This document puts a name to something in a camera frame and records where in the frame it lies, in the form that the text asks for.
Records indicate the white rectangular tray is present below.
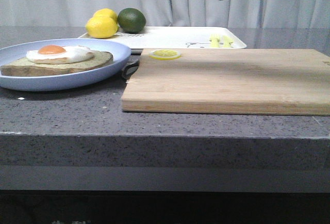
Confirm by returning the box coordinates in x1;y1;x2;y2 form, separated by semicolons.
77;26;248;54

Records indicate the black handled tool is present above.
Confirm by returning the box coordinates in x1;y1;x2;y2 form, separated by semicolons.
121;59;140;79

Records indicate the fried egg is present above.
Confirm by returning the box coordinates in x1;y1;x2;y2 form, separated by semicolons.
26;45;94;65

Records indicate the yellow plastic knife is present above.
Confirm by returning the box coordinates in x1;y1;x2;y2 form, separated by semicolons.
222;35;234;48

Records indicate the wooden cutting board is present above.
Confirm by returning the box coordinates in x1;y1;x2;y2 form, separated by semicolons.
121;49;329;116

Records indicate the light blue plate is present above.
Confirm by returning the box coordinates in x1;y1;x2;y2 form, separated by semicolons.
1;38;131;91

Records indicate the yellow lemon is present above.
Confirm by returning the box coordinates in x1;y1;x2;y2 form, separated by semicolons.
93;8;118;24
85;17;118;39

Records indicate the white curtain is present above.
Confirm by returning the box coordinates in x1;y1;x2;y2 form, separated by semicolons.
1;0;329;28

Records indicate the front yellow lemon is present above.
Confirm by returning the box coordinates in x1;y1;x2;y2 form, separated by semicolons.
85;17;118;39

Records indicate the green lime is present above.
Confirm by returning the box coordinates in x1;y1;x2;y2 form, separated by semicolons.
118;8;146;34

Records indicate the yellow plastic fork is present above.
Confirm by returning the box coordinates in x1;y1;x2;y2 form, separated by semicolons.
209;34;220;48

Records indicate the bottom bread slice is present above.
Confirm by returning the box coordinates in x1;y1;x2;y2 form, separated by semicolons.
1;51;113;77

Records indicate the rear yellow lemon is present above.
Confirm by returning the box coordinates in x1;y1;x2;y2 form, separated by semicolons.
93;8;118;24

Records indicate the lemon slice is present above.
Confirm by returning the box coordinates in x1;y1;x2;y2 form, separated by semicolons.
149;49;181;60

